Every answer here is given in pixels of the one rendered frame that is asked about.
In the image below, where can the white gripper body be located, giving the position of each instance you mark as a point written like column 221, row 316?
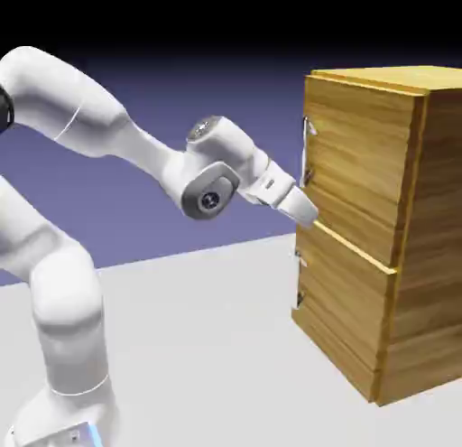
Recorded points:
column 299, row 204

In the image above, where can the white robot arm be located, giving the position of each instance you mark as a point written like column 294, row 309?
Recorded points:
column 72, row 104

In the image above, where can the large wooden cabinet door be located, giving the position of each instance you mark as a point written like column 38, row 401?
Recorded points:
column 357, row 165

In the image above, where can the small wooden cabinet door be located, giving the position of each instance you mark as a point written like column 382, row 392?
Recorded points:
column 343, row 302

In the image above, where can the light wood cabinet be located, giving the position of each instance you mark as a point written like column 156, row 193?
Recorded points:
column 426, row 237

